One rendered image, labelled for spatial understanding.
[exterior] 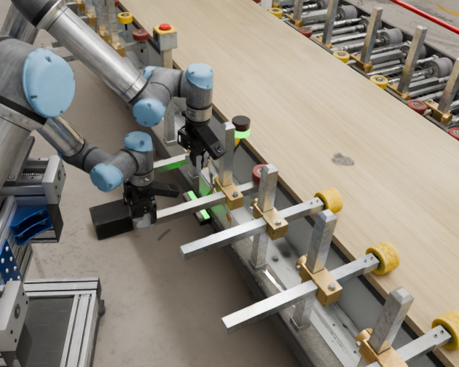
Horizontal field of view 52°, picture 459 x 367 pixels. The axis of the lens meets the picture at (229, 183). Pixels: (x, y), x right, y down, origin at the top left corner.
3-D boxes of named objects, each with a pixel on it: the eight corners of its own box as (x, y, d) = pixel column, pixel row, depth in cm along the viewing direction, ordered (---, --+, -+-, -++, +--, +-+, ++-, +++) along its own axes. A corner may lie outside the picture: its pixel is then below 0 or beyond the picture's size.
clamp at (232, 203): (229, 211, 159) (230, 200, 156) (212, 187, 168) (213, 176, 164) (244, 206, 161) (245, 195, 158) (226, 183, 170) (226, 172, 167)
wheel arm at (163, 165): (128, 183, 168) (127, 174, 165) (125, 178, 170) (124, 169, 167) (235, 153, 184) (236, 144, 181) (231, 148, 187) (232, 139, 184)
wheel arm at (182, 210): (154, 228, 151) (154, 218, 148) (151, 221, 153) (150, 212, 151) (269, 190, 168) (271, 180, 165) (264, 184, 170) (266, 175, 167)
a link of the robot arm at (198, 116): (217, 103, 134) (197, 114, 129) (216, 116, 137) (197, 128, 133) (198, 92, 138) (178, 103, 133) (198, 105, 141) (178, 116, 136)
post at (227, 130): (220, 234, 176) (225, 127, 145) (216, 228, 178) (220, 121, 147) (229, 231, 177) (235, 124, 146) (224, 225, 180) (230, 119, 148)
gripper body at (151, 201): (124, 205, 147) (120, 176, 139) (150, 198, 150) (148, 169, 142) (132, 221, 142) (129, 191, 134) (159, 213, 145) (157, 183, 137)
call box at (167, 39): (160, 53, 174) (159, 33, 169) (154, 45, 179) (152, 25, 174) (178, 49, 177) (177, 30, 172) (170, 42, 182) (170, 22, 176)
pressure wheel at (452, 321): (456, 325, 109) (428, 313, 116) (460, 356, 110) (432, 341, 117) (474, 315, 111) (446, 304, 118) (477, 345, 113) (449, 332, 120)
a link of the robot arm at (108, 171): (81, 183, 127) (109, 162, 134) (111, 199, 123) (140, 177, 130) (76, 159, 122) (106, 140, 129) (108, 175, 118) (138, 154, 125)
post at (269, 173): (254, 280, 159) (268, 171, 128) (249, 273, 161) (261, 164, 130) (263, 277, 160) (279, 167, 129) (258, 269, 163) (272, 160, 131)
